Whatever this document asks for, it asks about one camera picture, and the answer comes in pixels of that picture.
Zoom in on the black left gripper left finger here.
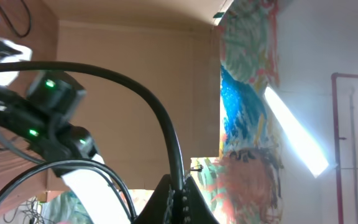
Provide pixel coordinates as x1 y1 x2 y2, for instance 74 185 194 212
132 174 175 224

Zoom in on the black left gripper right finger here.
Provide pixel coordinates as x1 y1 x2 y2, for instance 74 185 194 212
180 176 219 224

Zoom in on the black usb cable bundle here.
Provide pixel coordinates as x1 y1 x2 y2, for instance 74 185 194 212
0 60 186 224

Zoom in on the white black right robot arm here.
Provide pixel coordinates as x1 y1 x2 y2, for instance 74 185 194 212
0 71 136 223

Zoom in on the red wall pipe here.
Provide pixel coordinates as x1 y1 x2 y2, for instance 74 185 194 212
331 72 358 224

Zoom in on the grey wall pipe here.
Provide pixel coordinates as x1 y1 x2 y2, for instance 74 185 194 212
349 87 358 224

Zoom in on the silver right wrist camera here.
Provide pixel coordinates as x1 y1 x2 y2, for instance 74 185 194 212
0 37 32 86

